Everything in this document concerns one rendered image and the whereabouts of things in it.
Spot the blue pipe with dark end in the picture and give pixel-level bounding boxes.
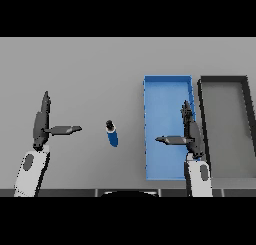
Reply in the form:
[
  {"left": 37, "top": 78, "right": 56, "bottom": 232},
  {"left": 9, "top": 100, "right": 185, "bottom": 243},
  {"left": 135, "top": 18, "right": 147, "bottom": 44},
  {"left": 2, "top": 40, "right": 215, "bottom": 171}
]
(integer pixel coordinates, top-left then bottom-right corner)
[{"left": 105, "top": 119, "right": 120, "bottom": 148}]

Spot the dark grey rectangular bin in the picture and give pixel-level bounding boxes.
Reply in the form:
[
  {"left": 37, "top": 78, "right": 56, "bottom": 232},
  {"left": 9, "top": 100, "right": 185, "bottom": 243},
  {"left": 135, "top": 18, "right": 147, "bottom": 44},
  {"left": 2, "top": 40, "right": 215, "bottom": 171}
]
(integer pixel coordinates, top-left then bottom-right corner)
[{"left": 197, "top": 75, "right": 256, "bottom": 180}]

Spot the blue rectangular bin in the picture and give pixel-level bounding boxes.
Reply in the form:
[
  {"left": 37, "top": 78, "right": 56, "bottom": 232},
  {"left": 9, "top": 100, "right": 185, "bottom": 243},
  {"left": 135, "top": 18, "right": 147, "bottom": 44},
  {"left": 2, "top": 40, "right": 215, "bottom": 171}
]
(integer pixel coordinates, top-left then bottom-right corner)
[{"left": 143, "top": 75, "right": 205, "bottom": 182}]

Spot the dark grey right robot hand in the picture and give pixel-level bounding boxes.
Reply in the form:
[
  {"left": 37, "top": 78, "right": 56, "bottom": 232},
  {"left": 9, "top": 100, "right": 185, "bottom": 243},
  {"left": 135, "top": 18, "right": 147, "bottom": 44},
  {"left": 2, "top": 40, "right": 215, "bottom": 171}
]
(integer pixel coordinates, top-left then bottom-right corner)
[{"left": 154, "top": 100, "right": 205, "bottom": 160}]

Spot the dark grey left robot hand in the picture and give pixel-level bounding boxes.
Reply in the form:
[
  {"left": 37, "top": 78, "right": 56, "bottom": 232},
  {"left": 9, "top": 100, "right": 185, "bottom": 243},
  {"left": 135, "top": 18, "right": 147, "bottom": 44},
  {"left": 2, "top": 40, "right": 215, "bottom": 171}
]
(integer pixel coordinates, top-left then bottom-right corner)
[{"left": 32, "top": 90, "right": 83, "bottom": 152}]

